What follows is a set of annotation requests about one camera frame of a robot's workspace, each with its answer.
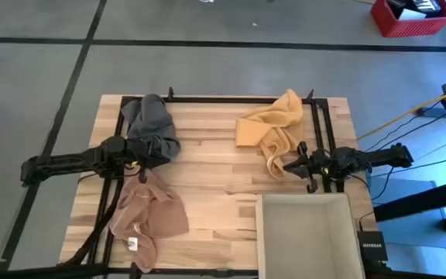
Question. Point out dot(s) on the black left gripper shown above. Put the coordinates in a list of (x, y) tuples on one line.
[(138, 153)]

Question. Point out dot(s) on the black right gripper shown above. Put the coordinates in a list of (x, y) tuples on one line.
[(320, 164)]

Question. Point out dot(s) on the dark grey towel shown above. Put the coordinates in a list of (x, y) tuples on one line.
[(151, 116)]

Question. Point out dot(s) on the yellow towel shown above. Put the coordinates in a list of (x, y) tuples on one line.
[(269, 124)]

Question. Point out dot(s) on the pink towel with white label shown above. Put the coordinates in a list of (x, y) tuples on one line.
[(149, 217)]

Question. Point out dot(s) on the beige fabric storage box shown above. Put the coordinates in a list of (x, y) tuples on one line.
[(304, 240)]

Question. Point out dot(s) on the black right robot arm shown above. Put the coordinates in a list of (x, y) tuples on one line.
[(381, 155)]

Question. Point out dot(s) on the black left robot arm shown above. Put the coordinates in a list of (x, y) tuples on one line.
[(72, 160)]

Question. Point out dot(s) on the black diagonal beam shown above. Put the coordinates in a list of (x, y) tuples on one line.
[(420, 201)]

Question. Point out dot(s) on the red plastic crate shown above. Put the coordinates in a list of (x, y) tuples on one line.
[(412, 27)]

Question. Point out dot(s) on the white box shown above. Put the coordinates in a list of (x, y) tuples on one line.
[(410, 14)]

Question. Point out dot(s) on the black metal rig frame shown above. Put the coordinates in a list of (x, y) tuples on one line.
[(207, 99)]

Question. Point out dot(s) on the black Netgear network switch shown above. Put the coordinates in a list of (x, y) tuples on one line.
[(372, 246)]

